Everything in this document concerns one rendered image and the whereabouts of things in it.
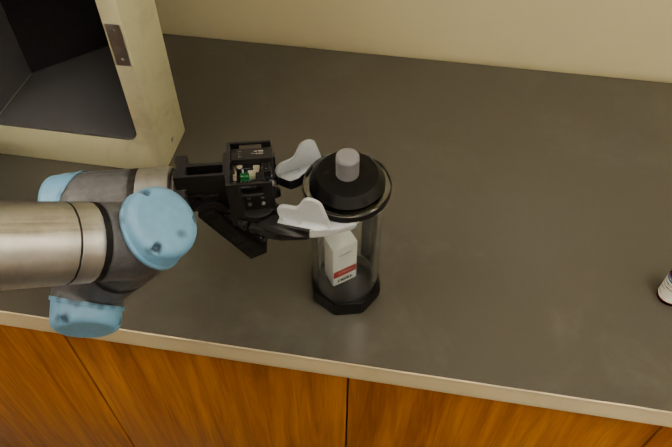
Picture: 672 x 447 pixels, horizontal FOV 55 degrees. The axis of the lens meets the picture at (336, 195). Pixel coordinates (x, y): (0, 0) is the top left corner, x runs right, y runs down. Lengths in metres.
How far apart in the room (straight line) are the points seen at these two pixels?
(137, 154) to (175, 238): 0.52
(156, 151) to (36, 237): 0.54
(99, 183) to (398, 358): 0.45
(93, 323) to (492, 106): 0.83
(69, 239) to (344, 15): 0.90
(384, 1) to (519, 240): 0.56
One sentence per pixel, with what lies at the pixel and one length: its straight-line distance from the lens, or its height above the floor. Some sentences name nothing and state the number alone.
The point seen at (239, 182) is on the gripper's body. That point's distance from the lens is 0.74.
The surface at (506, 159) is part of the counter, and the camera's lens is 1.16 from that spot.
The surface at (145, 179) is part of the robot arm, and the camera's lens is 0.76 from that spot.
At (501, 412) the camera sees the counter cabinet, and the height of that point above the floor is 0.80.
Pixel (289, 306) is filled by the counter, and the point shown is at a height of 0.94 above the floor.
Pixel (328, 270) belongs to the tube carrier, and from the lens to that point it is 0.85.
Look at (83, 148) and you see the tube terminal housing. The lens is 1.17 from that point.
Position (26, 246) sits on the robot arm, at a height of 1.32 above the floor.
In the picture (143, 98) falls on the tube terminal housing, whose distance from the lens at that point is 1.03.
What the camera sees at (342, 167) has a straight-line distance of 0.74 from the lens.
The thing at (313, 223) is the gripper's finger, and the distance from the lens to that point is 0.75.
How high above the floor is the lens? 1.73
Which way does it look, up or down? 48 degrees down
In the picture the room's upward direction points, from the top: straight up
